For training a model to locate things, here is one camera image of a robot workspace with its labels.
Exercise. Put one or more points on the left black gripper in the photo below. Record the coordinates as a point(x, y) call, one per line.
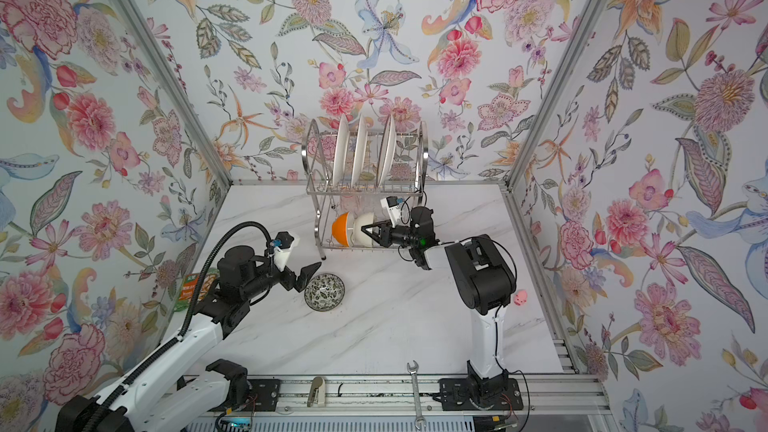
point(300, 284)

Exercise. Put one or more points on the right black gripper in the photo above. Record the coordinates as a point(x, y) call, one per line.
point(387, 236)

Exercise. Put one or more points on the cream white bowl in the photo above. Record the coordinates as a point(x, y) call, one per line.
point(359, 237)

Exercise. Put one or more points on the orange bowl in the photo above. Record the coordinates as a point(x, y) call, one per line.
point(342, 229)

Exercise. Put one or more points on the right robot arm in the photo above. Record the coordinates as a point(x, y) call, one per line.
point(485, 281)

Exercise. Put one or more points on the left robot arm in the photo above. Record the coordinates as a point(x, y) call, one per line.
point(142, 400)

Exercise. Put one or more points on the steel two-tier dish rack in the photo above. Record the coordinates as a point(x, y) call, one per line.
point(406, 179)

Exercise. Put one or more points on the pink drinking glass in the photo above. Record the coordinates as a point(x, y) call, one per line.
point(349, 200)

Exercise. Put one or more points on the right orange striped plate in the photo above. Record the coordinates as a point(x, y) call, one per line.
point(386, 155)

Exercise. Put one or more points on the orange striped plate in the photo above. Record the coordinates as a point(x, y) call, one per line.
point(360, 151)
point(386, 155)

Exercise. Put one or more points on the middle orange striped plate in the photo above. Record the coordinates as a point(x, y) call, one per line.
point(360, 151)

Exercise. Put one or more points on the left white patterned plate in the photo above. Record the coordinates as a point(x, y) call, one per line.
point(340, 154)

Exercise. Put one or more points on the green snack packet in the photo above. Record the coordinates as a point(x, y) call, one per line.
point(188, 287)

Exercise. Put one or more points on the small pink toy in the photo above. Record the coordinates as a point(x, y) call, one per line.
point(520, 298)

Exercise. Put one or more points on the silver open-end wrench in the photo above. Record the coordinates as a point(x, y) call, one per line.
point(420, 420)

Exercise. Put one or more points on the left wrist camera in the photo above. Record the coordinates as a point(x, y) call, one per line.
point(282, 246)

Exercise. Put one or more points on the small metal bracket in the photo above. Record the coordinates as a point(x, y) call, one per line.
point(317, 393)

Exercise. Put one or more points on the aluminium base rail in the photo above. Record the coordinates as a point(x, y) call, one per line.
point(526, 394)

